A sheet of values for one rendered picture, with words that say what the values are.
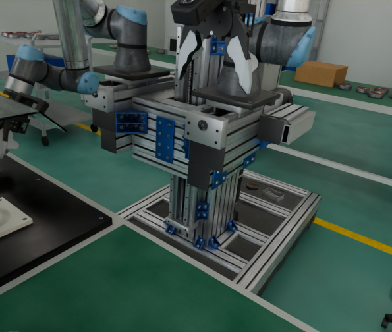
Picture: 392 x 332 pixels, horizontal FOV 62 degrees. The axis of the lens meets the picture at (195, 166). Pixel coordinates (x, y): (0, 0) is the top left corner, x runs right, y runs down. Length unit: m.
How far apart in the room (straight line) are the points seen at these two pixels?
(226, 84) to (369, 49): 5.97
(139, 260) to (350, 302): 1.37
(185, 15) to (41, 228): 0.61
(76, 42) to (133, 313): 0.79
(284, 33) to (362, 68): 6.00
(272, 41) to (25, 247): 0.84
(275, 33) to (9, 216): 0.86
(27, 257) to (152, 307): 0.30
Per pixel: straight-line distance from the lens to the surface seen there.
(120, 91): 1.31
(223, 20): 0.57
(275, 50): 1.03
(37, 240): 0.86
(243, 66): 0.55
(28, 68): 1.17
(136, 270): 0.77
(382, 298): 2.07
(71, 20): 1.11
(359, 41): 6.99
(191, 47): 0.61
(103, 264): 0.79
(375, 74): 6.96
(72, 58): 1.13
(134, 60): 1.36
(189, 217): 1.53
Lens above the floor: 1.28
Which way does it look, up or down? 25 degrees down
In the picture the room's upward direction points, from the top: 5 degrees clockwise
